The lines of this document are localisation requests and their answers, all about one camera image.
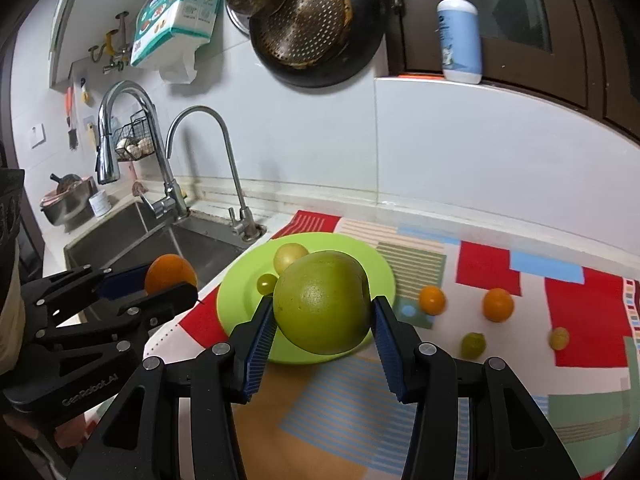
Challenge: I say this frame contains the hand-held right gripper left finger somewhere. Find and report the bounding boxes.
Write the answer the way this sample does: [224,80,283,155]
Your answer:
[67,296,278,480]

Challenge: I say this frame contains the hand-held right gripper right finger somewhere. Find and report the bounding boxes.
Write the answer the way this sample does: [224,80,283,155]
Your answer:
[370,296,573,480]

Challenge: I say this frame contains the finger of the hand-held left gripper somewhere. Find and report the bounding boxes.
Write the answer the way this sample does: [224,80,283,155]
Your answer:
[20,266,151,331]
[30,282,200,361]

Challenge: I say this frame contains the orange tangerine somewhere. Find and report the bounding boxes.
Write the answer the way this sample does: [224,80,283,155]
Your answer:
[482,287,515,322]
[145,254,198,296]
[419,286,447,316]

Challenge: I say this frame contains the green plate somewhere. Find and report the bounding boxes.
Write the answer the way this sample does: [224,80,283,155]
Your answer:
[216,232,398,365]

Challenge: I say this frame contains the yellow-green apple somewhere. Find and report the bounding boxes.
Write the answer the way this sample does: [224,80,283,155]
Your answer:
[273,252,371,356]

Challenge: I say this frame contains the pale green round fruit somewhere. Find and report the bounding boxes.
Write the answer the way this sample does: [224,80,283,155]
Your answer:
[273,243,310,273]

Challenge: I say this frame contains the person's left forearm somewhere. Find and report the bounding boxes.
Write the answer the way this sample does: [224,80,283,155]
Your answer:
[0,167,26,376]

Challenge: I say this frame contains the stainless steel sink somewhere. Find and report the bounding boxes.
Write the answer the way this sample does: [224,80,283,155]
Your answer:
[64,200,251,326]

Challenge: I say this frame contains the white cup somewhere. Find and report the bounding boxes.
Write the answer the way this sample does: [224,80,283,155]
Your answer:
[88,191,112,217]

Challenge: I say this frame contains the large chrome faucet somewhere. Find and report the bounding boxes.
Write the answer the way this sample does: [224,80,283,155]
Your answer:
[96,81,191,221]

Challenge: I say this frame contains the colourful patchwork table mat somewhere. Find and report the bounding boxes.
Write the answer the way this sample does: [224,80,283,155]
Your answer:
[142,210,640,480]

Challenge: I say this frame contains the slim gooseneck faucet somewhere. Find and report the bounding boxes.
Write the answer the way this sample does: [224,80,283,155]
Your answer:
[166,105,261,241]

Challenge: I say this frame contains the paper towel pack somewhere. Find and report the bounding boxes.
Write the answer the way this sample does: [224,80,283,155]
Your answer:
[130,0,224,68]

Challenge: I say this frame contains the black frying pan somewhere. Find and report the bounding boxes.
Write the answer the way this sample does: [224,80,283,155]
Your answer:
[248,0,387,88]

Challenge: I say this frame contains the white soap pump bottle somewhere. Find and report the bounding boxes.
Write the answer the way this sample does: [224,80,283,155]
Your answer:
[437,0,483,85]

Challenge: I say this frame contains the black wire basket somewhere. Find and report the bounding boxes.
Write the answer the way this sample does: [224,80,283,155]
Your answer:
[111,111,157,162]

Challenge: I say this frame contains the hanging wall brush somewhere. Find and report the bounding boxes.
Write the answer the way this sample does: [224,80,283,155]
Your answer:
[64,87,78,151]

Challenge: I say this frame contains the wall pipe valves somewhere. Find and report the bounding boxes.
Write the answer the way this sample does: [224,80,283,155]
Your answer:
[89,12,132,75]

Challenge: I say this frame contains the dark wooden window frame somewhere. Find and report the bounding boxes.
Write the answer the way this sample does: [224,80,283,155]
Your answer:
[385,0,640,143]

